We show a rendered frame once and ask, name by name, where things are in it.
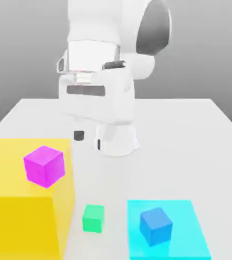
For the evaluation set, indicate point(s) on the large cyan box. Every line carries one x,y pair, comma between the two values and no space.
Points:
185,239

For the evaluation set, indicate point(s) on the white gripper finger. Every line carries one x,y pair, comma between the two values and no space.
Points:
101,135
79,135

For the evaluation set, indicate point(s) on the small blue cube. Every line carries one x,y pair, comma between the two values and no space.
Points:
155,226

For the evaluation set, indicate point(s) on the small green cube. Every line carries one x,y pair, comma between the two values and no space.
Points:
93,219

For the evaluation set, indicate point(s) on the small magenta cube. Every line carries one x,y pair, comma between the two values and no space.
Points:
43,167

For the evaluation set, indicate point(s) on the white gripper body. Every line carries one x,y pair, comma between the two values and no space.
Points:
99,105

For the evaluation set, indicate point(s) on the large yellow box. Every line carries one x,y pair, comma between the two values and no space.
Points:
20,223

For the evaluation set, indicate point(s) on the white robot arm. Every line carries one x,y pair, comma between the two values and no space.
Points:
99,24

